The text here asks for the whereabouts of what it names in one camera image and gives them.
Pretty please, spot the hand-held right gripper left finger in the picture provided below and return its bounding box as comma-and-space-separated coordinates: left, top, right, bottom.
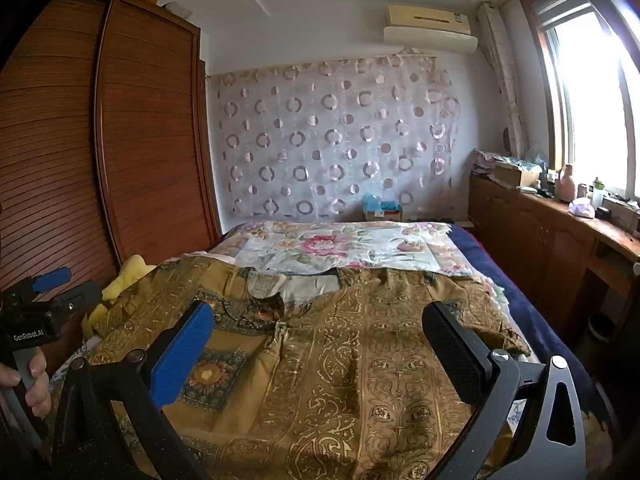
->
52, 300, 217, 480

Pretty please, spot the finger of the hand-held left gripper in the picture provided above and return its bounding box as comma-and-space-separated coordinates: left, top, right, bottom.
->
31, 267, 73, 294
50, 280, 104, 313

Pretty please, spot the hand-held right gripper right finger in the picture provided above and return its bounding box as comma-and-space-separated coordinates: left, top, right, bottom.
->
421, 301, 586, 480

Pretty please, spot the golden brown patterned garment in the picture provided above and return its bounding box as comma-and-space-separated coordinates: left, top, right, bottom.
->
87, 255, 531, 480

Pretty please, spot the person's left hand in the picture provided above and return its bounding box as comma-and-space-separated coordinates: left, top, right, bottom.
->
0, 354, 52, 421

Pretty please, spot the yellow plush toy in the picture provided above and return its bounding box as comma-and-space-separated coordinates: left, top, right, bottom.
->
82, 255, 157, 336

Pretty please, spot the navy blue blanket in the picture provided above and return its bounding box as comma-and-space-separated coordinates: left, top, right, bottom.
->
450, 224, 601, 411

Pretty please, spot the long wooden cabinet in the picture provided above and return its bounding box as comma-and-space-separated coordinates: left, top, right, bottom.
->
469, 175, 640, 361

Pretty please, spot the small waste bin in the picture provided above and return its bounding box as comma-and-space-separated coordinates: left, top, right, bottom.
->
587, 314, 616, 343

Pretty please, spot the blue tissue pack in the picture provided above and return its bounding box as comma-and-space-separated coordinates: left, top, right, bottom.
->
361, 192, 403, 222

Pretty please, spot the floral patchwork quilt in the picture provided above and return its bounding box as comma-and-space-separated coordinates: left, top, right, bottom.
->
207, 220, 506, 311

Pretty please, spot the brown wooden louvred wardrobe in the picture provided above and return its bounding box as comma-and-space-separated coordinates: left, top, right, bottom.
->
0, 0, 223, 376

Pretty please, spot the cardboard box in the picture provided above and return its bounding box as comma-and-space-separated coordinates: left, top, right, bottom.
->
492, 162, 543, 190

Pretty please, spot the pile of folded fabrics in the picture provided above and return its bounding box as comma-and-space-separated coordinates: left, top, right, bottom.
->
472, 149, 501, 176

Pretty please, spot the window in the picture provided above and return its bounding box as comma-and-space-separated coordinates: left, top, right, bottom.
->
520, 0, 640, 201

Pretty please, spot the white wrapped pipe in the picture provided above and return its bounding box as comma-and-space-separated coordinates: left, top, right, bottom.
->
477, 2, 526, 158

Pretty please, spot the white curtain with ring pattern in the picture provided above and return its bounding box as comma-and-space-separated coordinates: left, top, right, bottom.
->
210, 52, 461, 221

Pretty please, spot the wall air conditioner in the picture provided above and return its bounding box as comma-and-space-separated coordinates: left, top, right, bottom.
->
383, 4, 478, 55

